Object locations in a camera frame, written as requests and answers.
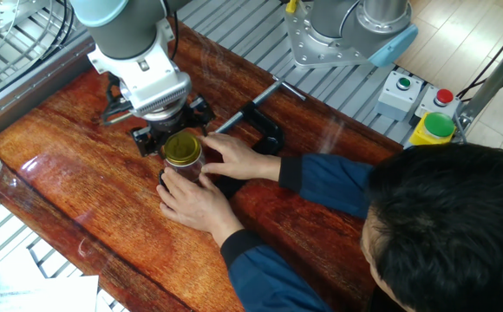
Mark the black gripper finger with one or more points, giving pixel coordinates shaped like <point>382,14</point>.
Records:
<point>201,112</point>
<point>145,143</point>

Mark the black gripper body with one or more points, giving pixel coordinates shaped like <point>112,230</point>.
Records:
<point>175,125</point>

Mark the yellow metal jar lid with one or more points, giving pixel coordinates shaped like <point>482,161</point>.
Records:
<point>182,147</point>

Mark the left forearm blue sleeve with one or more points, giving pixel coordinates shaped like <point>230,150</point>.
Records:
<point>269,277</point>

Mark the right forearm blue sleeve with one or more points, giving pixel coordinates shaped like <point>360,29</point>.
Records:
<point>329,182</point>

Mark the person's right hand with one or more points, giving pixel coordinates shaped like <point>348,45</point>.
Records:
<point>243,162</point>

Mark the person's left hand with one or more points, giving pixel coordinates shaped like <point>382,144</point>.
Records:
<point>197,208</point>

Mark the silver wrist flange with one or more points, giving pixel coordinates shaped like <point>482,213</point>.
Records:
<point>165,118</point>

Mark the white wrist housing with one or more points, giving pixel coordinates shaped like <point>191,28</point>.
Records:
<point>156,82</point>

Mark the black iron C-clamp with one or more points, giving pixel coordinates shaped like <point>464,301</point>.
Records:
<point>269,130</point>

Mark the silver robot mounting plate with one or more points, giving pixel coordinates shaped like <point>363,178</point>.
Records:
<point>303,43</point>

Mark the white paper sheets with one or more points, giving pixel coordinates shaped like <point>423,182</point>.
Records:
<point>60,294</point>

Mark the grey box small green button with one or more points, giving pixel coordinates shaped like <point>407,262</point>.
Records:
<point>396,97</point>

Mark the perforated aluminium plate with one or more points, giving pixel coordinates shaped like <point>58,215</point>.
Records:
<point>0,11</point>

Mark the yellow box big green button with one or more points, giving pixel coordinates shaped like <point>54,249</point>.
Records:
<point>429,132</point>

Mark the grey box red button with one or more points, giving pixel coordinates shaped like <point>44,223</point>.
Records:
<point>444,96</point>

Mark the dark haired person's head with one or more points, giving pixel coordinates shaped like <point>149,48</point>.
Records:
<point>451,225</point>

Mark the aluminium frame post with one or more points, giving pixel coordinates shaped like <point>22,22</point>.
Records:
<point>494,78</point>

